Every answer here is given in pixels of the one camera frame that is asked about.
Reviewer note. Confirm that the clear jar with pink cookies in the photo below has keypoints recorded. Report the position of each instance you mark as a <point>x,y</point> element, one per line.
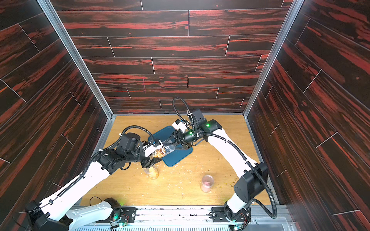
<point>207,183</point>

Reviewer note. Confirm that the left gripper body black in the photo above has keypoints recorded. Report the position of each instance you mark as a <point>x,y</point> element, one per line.
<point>137,156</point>

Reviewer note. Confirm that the clear jar with yellow cookies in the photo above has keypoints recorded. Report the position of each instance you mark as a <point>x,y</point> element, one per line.
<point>152,172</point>

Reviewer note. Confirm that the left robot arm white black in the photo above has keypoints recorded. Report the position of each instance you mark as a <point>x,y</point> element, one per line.
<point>55,212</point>

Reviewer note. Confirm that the aluminium front rail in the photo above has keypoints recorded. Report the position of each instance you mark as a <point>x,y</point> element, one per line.
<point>177,218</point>

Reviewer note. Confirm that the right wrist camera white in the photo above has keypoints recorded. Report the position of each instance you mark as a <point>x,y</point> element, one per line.
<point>179,125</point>

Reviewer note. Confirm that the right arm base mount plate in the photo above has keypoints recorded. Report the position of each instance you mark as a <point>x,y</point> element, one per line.
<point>222,214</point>

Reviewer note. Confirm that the clear jar with star cookies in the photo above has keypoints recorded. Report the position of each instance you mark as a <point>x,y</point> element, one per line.
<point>163,151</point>

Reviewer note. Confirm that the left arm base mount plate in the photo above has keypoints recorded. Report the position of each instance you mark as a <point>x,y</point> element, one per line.
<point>125,215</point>

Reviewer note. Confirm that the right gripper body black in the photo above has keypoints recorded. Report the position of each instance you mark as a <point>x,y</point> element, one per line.
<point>178,138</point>

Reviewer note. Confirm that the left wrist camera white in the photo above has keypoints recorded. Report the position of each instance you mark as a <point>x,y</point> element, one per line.
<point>152,148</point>

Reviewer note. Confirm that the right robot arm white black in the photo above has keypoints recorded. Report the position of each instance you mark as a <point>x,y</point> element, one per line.
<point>251,186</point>

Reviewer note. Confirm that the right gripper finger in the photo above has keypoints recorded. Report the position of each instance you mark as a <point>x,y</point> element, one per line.
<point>180,147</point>
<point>171,141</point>

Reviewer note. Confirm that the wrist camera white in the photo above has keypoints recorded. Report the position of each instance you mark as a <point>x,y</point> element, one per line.
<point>152,148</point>
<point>179,125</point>

